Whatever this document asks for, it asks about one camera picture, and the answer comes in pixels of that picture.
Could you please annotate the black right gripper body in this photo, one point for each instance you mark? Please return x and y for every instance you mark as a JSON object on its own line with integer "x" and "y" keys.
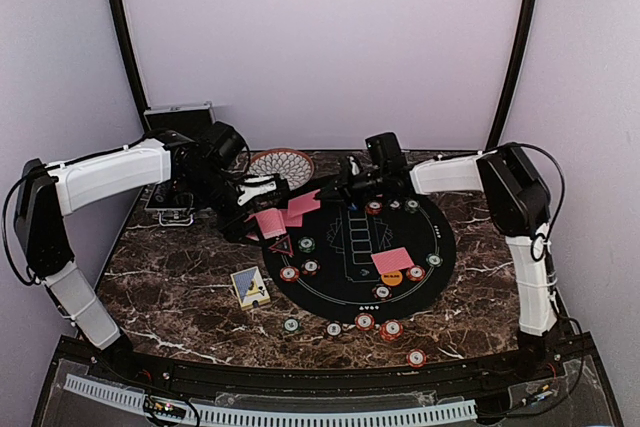
{"x": 361, "y": 187}

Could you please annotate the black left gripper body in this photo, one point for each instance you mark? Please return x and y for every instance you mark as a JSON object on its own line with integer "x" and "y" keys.
{"x": 226, "y": 221}

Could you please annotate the red chip mat top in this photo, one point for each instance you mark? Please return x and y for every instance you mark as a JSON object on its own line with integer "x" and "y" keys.
{"x": 374, "y": 207}

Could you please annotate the red chip mat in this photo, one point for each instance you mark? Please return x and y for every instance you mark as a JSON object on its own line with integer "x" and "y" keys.
{"x": 416, "y": 273}
{"x": 289, "y": 274}
{"x": 374, "y": 207}

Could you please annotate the black chip mat top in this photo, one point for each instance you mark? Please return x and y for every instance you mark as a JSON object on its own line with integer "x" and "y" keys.
{"x": 395, "y": 204}

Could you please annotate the black chip mat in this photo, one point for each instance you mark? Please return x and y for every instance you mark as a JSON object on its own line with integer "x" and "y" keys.
{"x": 382, "y": 292}
{"x": 395, "y": 204}
{"x": 310, "y": 267}

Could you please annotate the green chip mat top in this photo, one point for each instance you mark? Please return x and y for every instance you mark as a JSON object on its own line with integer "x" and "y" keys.
{"x": 411, "y": 205}

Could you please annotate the green chip mat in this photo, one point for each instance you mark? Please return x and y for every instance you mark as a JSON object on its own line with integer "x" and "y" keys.
{"x": 306, "y": 244}
{"x": 411, "y": 205}
{"x": 434, "y": 260}

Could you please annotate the dealt red card pair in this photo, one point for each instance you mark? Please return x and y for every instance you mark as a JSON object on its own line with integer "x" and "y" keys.
{"x": 393, "y": 260}

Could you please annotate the orange big blind button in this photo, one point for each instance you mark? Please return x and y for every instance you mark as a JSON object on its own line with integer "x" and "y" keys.
{"x": 392, "y": 278}

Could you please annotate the black chip mat front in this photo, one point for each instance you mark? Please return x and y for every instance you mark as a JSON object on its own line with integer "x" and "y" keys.
{"x": 382, "y": 292}

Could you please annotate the red playing card deck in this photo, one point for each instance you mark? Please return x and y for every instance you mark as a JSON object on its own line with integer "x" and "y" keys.
{"x": 270, "y": 222}

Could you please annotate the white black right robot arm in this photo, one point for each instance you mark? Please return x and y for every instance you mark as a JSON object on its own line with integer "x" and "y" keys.
{"x": 518, "y": 199}

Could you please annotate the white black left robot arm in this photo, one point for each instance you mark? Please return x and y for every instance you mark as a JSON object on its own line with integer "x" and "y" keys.
{"x": 47, "y": 193}

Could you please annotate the aluminium poker chip case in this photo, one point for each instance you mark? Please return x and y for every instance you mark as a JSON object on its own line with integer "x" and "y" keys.
{"x": 171, "y": 202}

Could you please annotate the patterned ceramic plate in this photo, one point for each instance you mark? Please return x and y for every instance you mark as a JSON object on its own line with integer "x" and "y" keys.
{"x": 296, "y": 167}

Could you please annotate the triangular all in button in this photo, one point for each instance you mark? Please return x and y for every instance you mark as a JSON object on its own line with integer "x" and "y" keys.
{"x": 283, "y": 246}

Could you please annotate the yellow card box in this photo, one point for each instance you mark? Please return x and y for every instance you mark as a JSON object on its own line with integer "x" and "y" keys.
{"x": 250, "y": 289}

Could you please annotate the round black poker mat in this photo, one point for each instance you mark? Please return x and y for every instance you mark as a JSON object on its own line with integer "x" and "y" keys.
{"x": 345, "y": 241}

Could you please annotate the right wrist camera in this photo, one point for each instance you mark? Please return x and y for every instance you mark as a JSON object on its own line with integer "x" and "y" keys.
{"x": 354, "y": 167}

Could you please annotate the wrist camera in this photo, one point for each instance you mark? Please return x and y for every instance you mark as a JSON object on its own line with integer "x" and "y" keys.
{"x": 354, "y": 167}
{"x": 256, "y": 186}

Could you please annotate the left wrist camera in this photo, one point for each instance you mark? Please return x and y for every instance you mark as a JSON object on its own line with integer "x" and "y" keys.
{"x": 256, "y": 186}

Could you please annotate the white cable duct strip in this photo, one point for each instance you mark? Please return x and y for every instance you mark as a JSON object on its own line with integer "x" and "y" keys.
{"x": 126, "y": 404}

